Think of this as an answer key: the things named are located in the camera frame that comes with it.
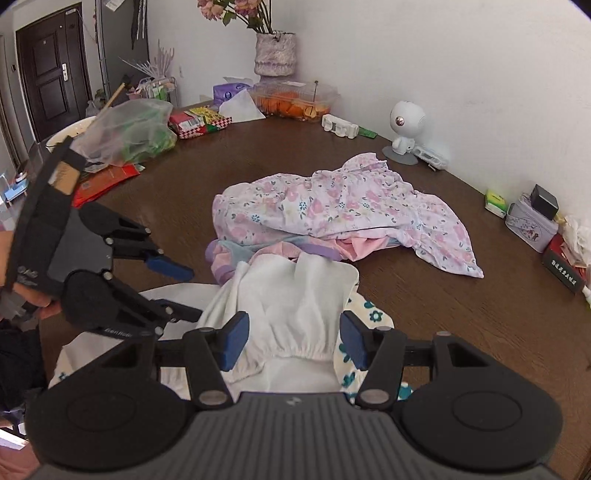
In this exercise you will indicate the red checkered snack packet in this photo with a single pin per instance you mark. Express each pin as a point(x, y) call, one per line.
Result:
point(198, 121)

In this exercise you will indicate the small green box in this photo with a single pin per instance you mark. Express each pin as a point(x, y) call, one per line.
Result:
point(496, 203)

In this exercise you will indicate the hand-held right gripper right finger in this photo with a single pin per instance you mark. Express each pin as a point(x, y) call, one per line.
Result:
point(353, 341)

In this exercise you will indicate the dark brown door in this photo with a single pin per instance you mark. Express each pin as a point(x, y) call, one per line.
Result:
point(51, 92)

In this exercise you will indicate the dark tissue box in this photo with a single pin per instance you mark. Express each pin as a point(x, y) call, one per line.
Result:
point(565, 272)

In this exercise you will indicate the white rectangular device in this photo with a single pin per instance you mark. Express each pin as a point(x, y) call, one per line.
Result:
point(431, 157)

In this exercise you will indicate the green card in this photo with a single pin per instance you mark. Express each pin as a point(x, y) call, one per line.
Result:
point(368, 133)

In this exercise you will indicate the pink garment with purple trim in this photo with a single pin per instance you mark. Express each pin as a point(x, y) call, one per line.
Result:
point(221, 263)

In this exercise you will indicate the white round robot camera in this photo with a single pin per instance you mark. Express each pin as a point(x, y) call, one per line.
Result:
point(402, 122)

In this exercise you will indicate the white basin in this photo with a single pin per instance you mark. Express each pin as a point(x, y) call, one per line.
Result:
point(64, 134)

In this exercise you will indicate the red flat packet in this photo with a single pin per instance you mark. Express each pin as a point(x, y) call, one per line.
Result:
point(104, 182)

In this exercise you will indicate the black power adapter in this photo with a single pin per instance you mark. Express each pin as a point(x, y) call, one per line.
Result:
point(545, 202)

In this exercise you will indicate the pink flower bouquet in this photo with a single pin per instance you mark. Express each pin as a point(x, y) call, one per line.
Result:
point(235, 9)

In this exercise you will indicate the pale decorative reeds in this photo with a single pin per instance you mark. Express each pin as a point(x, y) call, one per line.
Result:
point(154, 62)

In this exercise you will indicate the purple tissue box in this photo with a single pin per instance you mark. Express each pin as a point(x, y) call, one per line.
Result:
point(231, 92)

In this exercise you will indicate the small white bottle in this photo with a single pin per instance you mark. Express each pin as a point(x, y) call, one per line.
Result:
point(587, 295)

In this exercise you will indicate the mottled white vase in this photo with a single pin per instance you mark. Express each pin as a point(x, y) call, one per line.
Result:
point(275, 55)

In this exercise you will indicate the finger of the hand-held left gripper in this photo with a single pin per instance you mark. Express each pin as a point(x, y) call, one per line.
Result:
point(182, 314)
point(168, 268)

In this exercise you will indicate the cream teal-flowered garment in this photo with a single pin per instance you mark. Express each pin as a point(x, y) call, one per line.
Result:
point(286, 304)

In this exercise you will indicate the person's left hand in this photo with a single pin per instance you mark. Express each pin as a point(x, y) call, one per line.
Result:
point(39, 304)

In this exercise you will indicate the crumpled white tissue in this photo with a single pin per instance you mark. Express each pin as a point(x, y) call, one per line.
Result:
point(577, 235)

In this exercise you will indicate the pale printed tin box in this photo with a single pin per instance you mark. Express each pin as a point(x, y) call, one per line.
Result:
point(526, 226)

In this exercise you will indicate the plastic bag with green contents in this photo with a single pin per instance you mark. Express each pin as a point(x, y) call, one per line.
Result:
point(134, 131)

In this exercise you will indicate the pink floral print garment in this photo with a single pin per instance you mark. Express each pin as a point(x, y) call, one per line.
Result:
point(346, 207)

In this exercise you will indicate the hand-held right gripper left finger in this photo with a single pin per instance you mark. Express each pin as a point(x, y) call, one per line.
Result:
point(235, 339)

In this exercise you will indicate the clear plastic food container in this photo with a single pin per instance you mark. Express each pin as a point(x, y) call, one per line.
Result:
point(295, 99)

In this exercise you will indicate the grey tall cabinet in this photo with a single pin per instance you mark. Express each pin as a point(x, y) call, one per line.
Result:
point(120, 41)

